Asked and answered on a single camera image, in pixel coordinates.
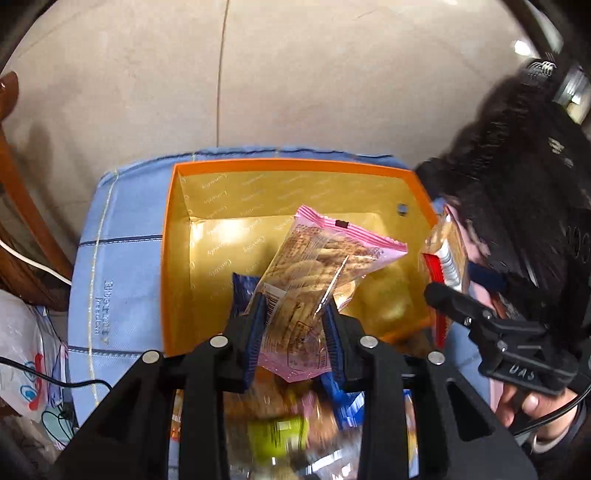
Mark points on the pink cloth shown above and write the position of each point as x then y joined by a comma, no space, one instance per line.
466,230

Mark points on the blue and white snack packet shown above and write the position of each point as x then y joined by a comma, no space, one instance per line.
344,406

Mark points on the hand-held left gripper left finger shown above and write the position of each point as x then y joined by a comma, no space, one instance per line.
256,332

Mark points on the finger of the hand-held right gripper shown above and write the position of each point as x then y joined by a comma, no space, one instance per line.
452,302
485,276

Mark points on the clear brown cookie packet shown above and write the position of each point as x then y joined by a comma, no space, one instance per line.
258,397

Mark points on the yellow-green snack packet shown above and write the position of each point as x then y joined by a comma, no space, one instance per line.
277,434

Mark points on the wooden chair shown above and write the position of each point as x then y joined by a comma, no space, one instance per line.
18,194

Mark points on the white printed plastic bag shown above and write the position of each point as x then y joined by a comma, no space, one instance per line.
27,332

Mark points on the silver metal cylinder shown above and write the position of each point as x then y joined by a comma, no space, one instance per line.
572,85

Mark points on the person with dark hair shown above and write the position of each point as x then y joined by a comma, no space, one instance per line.
508,175

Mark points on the red and white snack packet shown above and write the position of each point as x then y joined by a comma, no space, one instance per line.
445,258

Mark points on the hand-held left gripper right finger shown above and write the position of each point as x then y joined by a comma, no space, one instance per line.
333,344

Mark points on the orange cardboard box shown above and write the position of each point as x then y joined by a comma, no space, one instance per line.
221,249

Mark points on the pink cookie snack packet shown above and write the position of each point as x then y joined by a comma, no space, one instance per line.
304,267

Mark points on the dark blue snack packet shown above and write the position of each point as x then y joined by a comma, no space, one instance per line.
242,295

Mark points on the person's right hand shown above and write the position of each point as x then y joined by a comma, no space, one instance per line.
521,406

